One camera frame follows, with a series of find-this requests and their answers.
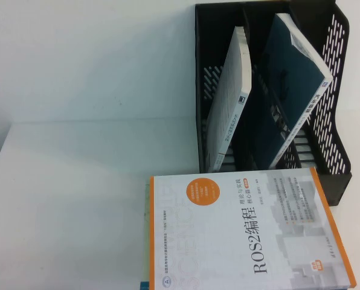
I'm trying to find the yellow teal mechanisms book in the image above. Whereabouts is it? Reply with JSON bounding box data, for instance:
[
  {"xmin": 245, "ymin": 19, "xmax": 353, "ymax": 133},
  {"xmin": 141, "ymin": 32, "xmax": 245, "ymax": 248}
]
[{"xmin": 139, "ymin": 180, "xmax": 153, "ymax": 290}]

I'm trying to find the white orange ROS2 book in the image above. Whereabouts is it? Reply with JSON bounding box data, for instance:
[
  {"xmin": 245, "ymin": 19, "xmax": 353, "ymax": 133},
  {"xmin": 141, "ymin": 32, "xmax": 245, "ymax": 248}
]
[{"xmin": 146, "ymin": 167, "xmax": 358, "ymax": 290}]

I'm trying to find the white paperback book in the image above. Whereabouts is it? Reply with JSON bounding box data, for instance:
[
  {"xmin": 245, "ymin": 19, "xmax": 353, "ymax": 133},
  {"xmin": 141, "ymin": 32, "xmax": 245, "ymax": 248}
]
[{"xmin": 205, "ymin": 25, "xmax": 253, "ymax": 173}]

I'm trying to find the dark teal book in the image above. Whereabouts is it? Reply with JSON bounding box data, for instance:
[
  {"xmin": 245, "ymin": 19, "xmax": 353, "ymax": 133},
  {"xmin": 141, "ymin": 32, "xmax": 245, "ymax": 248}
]
[{"xmin": 252, "ymin": 12, "xmax": 333, "ymax": 170}]

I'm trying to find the black perforated book stand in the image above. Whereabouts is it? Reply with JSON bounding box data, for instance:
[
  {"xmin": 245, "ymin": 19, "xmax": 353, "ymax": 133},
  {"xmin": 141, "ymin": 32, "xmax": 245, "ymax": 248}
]
[{"xmin": 194, "ymin": 0, "xmax": 353, "ymax": 209}]

